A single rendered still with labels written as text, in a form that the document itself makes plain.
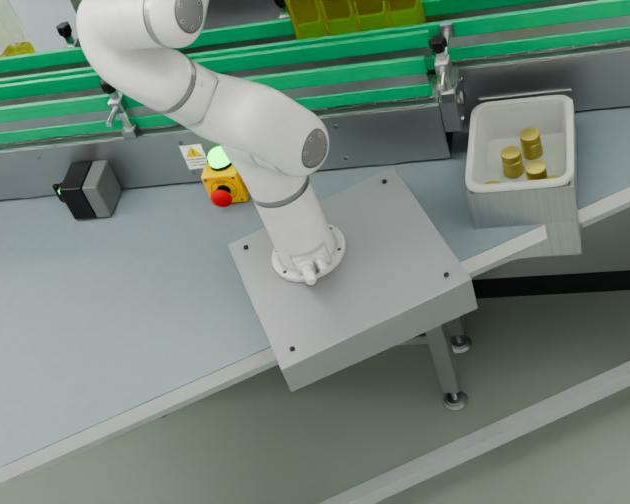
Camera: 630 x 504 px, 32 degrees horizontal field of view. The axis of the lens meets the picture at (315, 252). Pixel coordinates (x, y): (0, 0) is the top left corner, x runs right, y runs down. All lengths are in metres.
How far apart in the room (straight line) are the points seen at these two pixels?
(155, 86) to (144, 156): 0.67
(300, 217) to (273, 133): 0.24
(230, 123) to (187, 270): 0.54
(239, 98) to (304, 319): 0.41
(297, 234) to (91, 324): 0.44
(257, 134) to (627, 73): 0.76
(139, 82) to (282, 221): 0.37
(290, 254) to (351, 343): 0.18
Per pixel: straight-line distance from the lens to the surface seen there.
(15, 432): 1.86
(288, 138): 1.51
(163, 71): 1.45
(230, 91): 1.48
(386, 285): 1.71
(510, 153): 1.88
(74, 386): 1.87
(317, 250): 1.74
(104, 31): 1.43
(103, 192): 2.11
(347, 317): 1.68
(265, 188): 1.65
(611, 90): 2.01
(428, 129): 1.94
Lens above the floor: 2.03
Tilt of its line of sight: 43 degrees down
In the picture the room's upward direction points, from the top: 20 degrees counter-clockwise
